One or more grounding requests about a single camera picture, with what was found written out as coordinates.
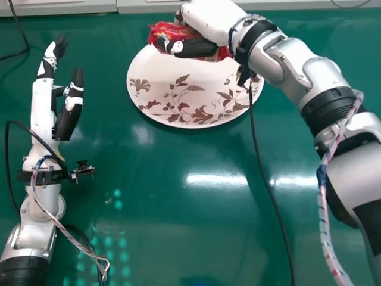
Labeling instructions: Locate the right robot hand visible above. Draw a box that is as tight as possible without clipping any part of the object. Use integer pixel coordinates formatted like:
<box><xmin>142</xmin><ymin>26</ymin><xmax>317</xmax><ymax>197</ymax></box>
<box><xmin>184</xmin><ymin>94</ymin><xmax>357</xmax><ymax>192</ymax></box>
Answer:
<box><xmin>162</xmin><ymin>0</ymin><xmax>279</xmax><ymax>65</ymax></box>

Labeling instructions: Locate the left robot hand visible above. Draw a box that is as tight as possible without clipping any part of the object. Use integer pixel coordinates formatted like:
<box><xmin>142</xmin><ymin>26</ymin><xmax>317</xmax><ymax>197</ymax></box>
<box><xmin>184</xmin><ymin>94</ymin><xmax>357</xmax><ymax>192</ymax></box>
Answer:
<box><xmin>17</xmin><ymin>33</ymin><xmax>86</xmax><ymax>185</ymax></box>

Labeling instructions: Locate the red biscuit packet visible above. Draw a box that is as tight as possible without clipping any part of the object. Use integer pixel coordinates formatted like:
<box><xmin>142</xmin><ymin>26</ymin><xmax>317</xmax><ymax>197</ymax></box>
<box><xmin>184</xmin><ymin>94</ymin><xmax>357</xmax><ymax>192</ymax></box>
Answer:
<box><xmin>148</xmin><ymin>20</ymin><xmax>236</xmax><ymax>63</ymax></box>

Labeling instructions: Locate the plate with brown leaf pattern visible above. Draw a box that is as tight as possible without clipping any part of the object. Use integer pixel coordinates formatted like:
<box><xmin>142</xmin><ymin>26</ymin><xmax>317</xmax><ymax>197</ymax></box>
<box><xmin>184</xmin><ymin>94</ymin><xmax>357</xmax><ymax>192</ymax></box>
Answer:
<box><xmin>126</xmin><ymin>41</ymin><xmax>265</xmax><ymax>129</ymax></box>

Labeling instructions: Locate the long white socket strip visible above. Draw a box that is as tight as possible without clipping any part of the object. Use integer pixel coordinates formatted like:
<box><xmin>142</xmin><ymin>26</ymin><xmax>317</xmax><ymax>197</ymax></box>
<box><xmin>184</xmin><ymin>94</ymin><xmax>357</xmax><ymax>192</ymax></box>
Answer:
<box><xmin>117</xmin><ymin>0</ymin><xmax>381</xmax><ymax>14</ymax></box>

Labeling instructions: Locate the short white socket strip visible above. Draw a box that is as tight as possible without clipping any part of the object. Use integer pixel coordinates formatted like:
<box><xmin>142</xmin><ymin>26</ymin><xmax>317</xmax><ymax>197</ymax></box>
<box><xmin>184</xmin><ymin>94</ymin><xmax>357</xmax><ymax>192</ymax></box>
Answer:
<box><xmin>0</xmin><ymin>0</ymin><xmax>119</xmax><ymax>17</ymax></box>

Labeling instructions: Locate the looped black cable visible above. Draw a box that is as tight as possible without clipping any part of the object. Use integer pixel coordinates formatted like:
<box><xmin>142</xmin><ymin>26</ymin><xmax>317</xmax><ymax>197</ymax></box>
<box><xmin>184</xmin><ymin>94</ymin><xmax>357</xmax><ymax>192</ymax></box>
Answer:
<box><xmin>5</xmin><ymin>120</ymin><xmax>104</xmax><ymax>284</ymax></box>

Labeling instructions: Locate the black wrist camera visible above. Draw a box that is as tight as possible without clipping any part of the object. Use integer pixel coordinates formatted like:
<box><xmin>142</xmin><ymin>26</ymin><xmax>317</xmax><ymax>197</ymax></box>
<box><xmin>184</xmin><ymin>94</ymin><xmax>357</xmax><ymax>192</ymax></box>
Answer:
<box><xmin>236</xmin><ymin>47</ymin><xmax>258</xmax><ymax>87</ymax></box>

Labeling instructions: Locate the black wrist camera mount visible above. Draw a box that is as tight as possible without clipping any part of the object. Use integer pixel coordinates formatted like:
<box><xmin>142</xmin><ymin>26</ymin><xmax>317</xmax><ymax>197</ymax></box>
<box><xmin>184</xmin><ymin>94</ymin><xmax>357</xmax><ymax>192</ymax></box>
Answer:
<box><xmin>68</xmin><ymin>160</ymin><xmax>96</xmax><ymax>185</ymax></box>

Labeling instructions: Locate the thin black cable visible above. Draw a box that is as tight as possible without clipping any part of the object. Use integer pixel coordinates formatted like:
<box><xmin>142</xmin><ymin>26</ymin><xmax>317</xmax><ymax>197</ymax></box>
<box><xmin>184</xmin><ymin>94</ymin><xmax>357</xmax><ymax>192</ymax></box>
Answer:
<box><xmin>0</xmin><ymin>0</ymin><xmax>30</xmax><ymax>62</ymax></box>

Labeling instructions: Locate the long black cable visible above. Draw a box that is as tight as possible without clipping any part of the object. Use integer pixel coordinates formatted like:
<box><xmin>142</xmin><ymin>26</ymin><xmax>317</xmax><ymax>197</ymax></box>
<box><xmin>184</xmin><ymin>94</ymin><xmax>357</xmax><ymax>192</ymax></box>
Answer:
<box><xmin>248</xmin><ymin>71</ymin><xmax>296</xmax><ymax>286</ymax></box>

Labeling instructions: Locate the braided white cable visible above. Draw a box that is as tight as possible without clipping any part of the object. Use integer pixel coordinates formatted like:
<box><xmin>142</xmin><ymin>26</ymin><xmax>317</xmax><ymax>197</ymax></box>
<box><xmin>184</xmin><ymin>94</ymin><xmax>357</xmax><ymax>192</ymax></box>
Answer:
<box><xmin>31</xmin><ymin>157</ymin><xmax>111</xmax><ymax>282</ymax></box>

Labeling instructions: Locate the spiral-wrapped cable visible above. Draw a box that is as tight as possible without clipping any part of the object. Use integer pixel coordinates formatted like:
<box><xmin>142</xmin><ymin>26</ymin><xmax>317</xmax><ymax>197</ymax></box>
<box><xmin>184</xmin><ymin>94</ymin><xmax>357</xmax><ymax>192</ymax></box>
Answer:
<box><xmin>317</xmin><ymin>89</ymin><xmax>366</xmax><ymax>286</ymax></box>

